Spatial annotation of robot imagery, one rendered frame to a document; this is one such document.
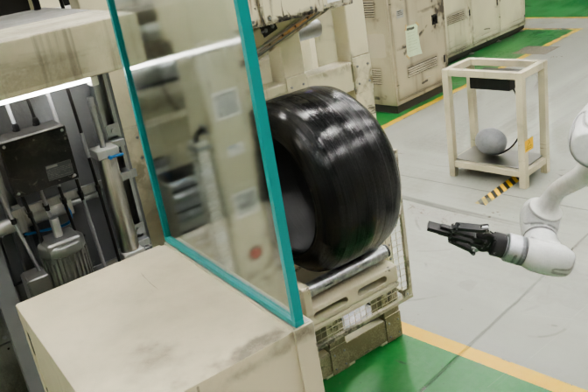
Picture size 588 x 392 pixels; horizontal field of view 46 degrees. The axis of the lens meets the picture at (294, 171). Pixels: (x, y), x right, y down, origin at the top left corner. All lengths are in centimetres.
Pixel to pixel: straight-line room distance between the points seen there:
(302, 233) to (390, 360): 110
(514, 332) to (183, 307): 226
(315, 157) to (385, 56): 480
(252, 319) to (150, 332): 19
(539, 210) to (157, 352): 136
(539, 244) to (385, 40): 462
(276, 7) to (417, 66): 476
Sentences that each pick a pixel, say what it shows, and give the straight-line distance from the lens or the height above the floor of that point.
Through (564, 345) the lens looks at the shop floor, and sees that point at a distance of 336.
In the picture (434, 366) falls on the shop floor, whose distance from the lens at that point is 323.
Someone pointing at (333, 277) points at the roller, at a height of 91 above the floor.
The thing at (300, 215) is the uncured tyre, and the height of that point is 98.
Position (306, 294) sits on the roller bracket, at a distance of 201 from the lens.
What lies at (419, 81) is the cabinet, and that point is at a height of 22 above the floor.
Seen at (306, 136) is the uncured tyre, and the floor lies 137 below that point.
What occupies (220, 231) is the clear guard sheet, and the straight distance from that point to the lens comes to 139.
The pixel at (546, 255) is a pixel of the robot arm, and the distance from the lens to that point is 218.
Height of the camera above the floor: 195
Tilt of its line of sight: 20 degrees down
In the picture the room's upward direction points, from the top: 9 degrees counter-clockwise
